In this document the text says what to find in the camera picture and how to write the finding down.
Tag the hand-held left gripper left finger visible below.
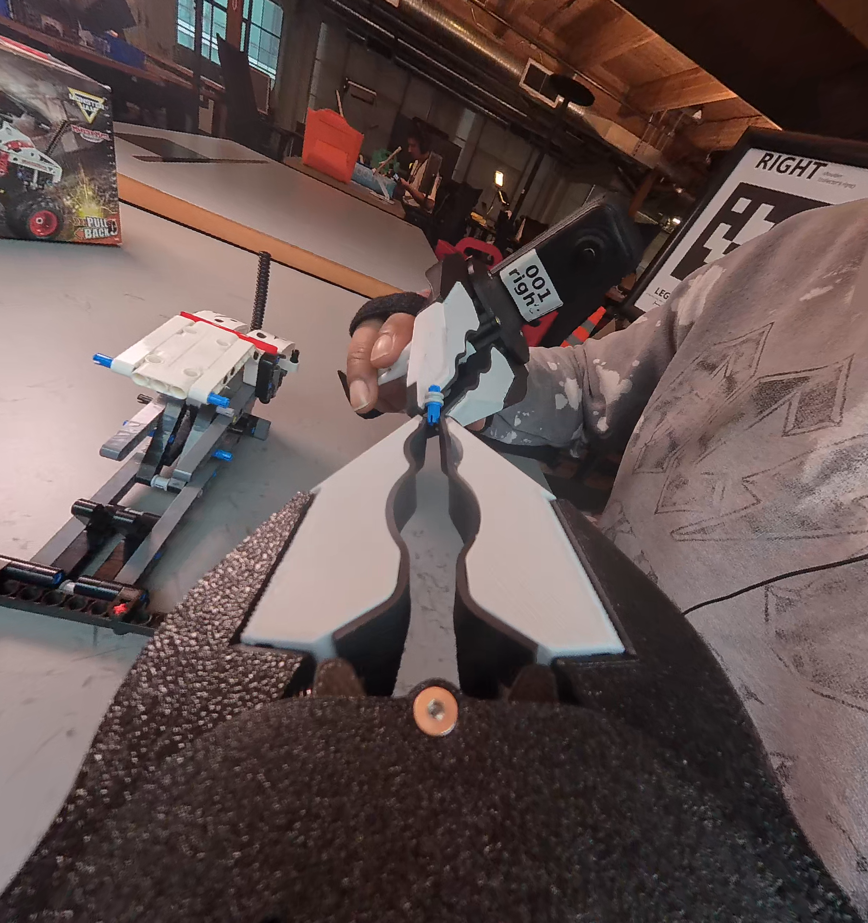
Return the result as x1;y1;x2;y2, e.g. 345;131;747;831
241;420;424;697

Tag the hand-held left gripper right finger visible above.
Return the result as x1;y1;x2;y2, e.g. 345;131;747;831
445;418;637;697

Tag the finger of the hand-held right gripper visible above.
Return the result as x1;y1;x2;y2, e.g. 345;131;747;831
405;280;493;419
447;352;519;434

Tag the white black toy truck chassis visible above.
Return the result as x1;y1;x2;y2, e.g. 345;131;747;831
0;251;301;639

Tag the person's right forearm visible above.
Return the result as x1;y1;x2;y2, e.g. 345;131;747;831
477;285;694;462

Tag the grey desk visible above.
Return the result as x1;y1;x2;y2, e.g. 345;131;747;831
0;202;608;923

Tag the person's right hand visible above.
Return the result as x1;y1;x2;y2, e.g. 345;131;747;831
345;313;415;419

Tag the red chair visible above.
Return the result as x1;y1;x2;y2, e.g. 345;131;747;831
434;238;507;275

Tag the wood-edged grey table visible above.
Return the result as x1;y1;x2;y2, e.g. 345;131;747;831
113;121;442;300

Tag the framed marker tag sign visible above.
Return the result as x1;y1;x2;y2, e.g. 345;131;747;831
618;128;868;314

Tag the orange crate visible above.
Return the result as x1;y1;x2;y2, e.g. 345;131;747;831
302;108;365;185

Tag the window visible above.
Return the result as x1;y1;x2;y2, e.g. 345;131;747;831
176;0;284;69

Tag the printed toy truck box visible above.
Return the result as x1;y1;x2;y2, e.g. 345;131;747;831
0;25;124;248

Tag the thin black cable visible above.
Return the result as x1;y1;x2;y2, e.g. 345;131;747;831
682;543;868;617

